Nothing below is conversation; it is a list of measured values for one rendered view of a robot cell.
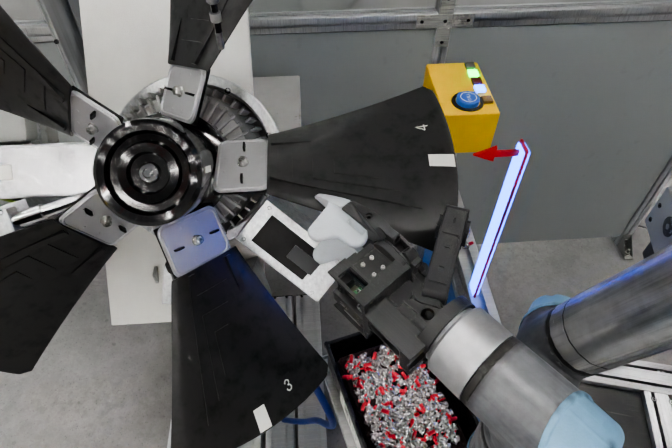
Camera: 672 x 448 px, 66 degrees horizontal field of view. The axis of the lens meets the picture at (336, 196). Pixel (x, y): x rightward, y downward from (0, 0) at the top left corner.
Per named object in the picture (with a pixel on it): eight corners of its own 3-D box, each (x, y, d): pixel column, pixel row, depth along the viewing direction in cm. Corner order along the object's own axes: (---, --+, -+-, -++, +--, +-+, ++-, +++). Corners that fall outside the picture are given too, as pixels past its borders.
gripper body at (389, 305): (322, 265, 50) (413, 353, 43) (386, 215, 53) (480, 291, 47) (330, 302, 56) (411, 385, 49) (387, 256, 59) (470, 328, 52)
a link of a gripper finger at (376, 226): (340, 199, 53) (401, 253, 49) (351, 191, 54) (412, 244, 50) (342, 225, 57) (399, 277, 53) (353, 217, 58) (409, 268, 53)
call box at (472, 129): (419, 107, 106) (425, 62, 98) (467, 105, 106) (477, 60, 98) (434, 160, 95) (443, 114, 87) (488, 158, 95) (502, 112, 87)
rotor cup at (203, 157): (104, 133, 68) (55, 133, 55) (207, 94, 68) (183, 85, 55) (147, 235, 70) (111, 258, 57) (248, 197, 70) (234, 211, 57)
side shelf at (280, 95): (160, 90, 133) (157, 80, 131) (300, 84, 135) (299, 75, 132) (142, 152, 117) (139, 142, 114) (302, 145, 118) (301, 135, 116)
